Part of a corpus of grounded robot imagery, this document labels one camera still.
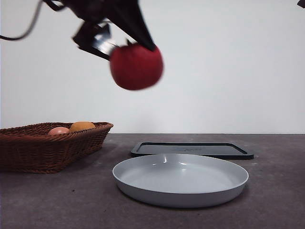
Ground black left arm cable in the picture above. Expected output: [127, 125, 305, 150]
[0, 0, 44, 41]

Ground pink peach fruit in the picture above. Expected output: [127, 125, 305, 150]
[48, 126, 70, 136]

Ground orange round fruit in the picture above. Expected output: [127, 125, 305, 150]
[69, 121, 96, 133]

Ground brown wicker basket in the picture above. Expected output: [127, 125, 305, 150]
[0, 122, 114, 174]

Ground black rectangular tray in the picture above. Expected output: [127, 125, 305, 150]
[131, 142, 254, 160]

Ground red tomato with green calyx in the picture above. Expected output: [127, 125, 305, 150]
[110, 42, 164, 91]

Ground grey round plate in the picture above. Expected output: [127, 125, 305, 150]
[112, 153, 250, 209]

